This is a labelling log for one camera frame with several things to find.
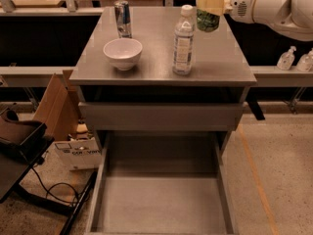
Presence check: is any white ceramic bowl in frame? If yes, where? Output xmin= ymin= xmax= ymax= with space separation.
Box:
xmin=103 ymin=38 xmax=143 ymax=71

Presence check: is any brown cardboard box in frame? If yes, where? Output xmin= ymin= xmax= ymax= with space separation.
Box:
xmin=33 ymin=70 xmax=81 ymax=141

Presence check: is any open grey middle drawer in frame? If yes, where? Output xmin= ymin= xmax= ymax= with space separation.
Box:
xmin=84 ymin=132 xmax=240 ymax=235

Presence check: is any silver blue energy drink can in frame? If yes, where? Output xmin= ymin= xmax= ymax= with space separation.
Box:
xmin=114 ymin=0 xmax=132 ymax=38

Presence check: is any white printed cardboard box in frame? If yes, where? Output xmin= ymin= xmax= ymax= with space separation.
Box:
xmin=54 ymin=139 xmax=102 ymax=170

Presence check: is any green soda can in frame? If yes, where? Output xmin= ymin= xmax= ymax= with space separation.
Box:
xmin=197 ymin=9 xmax=220 ymax=32

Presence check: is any closed grey top drawer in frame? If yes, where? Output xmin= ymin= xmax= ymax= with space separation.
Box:
xmin=79 ymin=102 xmax=244 ymax=131

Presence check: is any black side table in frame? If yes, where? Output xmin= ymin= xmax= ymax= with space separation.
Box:
xmin=0 ymin=136 xmax=97 ymax=235

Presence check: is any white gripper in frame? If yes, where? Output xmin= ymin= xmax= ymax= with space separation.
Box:
xmin=196 ymin=0 xmax=256 ymax=24

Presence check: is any black cable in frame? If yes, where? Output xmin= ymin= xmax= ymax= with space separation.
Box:
xmin=30 ymin=150 xmax=91 ymax=208

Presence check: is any dark brown tray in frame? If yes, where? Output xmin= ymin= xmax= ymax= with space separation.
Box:
xmin=0 ymin=109 xmax=46 ymax=159

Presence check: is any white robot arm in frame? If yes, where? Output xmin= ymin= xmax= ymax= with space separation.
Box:
xmin=196 ymin=0 xmax=313 ymax=41

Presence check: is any grey drawer cabinet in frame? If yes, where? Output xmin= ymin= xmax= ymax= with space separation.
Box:
xmin=68 ymin=6 xmax=257 ymax=165

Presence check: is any grey metal shelf rail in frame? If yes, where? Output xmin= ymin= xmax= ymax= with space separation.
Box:
xmin=0 ymin=66 xmax=313 ymax=87

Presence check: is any clear plastic water bottle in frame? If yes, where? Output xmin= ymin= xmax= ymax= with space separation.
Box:
xmin=172 ymin=5 xmax=195 ymax=75

